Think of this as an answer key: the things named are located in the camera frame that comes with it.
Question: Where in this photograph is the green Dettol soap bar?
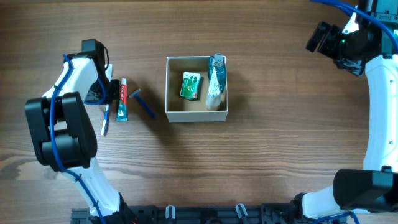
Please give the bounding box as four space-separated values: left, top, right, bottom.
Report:
180 72 201 101

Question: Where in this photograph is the Colgate toothpaste tube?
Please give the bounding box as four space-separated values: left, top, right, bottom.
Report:
116 78 128 121

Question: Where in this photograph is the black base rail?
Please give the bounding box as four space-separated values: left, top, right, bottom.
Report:
70 202 305 224

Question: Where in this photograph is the blue Listerine mouthwash bottle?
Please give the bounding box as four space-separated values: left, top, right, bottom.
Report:
208 53 226 92

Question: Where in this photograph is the blue white toothbrush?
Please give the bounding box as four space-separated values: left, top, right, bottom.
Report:
101 104 110 136

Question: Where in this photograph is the blue disposable razor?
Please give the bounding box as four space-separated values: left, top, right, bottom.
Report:
128 88 156 119

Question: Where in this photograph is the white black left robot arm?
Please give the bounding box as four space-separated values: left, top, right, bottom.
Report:
25 52 137 223

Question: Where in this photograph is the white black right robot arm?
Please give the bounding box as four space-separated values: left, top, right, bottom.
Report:
289 22 397 221

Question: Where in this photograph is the white lotion tube with leaves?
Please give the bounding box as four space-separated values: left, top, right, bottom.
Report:
206 68 221 111

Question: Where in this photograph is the white open cardboard box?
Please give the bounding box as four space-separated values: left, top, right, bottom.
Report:
165 56 229 123

